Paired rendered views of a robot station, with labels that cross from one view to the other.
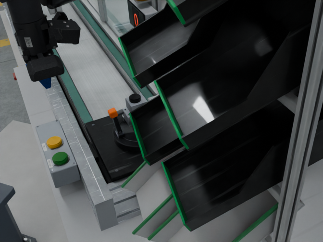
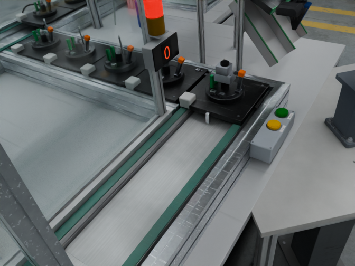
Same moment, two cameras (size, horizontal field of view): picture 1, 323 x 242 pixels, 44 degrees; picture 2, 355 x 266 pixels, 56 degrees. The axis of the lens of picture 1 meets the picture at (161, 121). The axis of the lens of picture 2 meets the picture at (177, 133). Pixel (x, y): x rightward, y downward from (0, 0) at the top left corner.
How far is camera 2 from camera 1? 1.70 m
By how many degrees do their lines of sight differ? 84
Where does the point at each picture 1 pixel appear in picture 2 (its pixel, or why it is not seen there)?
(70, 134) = (257, 125)
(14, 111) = not seen: outside the picture
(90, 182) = (280, 92)
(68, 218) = (297, 121)
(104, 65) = (131, 190)
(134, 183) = (271, 59)
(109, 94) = (180, 154)
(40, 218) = (312, 132)
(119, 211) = not seen: hidden behind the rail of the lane
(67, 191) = not seen: hidden behind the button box
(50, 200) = (297, 137)
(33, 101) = (219, 240)
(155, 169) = (260, 48)
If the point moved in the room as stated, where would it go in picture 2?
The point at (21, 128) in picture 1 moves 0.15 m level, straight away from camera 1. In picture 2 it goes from (263, 212) to (243, 257)
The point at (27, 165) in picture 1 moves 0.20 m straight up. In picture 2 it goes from (290, 171) to (299, 122)
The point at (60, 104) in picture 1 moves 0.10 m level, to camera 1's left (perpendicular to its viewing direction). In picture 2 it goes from (231, 158) to (255, 178)
